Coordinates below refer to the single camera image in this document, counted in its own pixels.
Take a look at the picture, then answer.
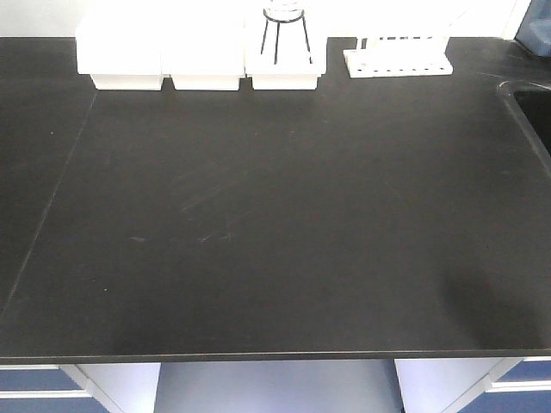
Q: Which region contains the white plastic bin left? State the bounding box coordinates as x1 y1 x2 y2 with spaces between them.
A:
75 2 164 90

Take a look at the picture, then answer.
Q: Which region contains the black lab sink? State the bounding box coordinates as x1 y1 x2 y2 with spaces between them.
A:
497 80 550 168

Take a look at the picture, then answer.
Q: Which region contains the black wire tripod stand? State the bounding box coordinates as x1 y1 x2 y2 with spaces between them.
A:
258 8 313 65

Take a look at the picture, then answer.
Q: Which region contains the clear glass flask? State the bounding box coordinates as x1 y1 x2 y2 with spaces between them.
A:
263 0 304 21

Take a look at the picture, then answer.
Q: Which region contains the white test tube rack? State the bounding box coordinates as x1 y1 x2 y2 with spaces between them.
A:
343 34 454 78

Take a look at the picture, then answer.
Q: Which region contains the white plastic bin middle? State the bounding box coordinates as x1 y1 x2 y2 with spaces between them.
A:
161 4 245 91

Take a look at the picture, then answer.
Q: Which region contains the blue base cabinet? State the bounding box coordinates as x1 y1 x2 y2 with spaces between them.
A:
1 363 161 412
394 356 550 412

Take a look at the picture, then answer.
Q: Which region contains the white plastic bin with stand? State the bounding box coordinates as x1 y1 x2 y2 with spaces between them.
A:
245 5 327 90

